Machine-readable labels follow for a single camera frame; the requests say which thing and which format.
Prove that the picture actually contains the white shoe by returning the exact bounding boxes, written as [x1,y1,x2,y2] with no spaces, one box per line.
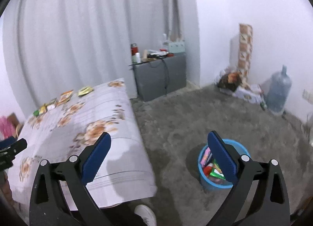
[134,204,157,226]

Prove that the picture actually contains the white yogurt bottle red cap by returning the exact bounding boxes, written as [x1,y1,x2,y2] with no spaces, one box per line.
[203,163,213,178]

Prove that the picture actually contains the floral tablecloth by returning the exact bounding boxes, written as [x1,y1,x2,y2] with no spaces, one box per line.
[8,79,157,209]

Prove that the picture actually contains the gold white small box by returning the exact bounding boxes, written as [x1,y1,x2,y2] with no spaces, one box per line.
[46,98,58,111]

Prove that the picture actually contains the red thermos bottle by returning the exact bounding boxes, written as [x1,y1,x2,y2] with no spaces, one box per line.
[130,43,139,55]

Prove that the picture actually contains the blue water jug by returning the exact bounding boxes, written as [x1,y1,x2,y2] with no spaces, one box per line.
[265,65,292,115]

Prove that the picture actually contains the pink plastic bag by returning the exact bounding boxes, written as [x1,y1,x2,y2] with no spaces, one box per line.
[0,116,16,141]

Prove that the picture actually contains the black orange bag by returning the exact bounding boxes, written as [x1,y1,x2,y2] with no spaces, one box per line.
[217,72,242,92]

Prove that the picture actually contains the yellow green snack packet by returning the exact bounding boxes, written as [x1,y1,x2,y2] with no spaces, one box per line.
[77,86,94,97]

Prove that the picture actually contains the small green packet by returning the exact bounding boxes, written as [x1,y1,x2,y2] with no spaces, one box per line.
[33,110,39,116]

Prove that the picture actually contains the patterned tall board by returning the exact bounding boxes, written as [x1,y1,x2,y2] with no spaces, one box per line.
[237,23,253,83]

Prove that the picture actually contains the purple blue snack bag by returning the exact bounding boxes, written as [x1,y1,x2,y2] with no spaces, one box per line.
[200,147,212,168]

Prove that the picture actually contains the grey curtain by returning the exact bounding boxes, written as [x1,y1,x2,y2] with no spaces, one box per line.
[1,0,199,116]

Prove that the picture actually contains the white small bottle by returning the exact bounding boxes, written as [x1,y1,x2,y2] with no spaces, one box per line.
[135,52,141,64]

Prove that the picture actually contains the mint green organizer box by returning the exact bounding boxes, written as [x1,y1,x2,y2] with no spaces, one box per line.
[165,41,185,54]

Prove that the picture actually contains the blue plastic trash bin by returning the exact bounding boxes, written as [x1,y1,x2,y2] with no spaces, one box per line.
[197,139,252,191]

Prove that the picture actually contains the cardboard box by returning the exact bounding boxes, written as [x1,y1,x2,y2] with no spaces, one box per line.
[7,113,23,129]

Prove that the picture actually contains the grey cabinet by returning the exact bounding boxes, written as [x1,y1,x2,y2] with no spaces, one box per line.
[133,53,187,102]

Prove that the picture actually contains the orange noodle packet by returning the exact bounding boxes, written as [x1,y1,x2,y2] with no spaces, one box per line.
[57,90,74,105]

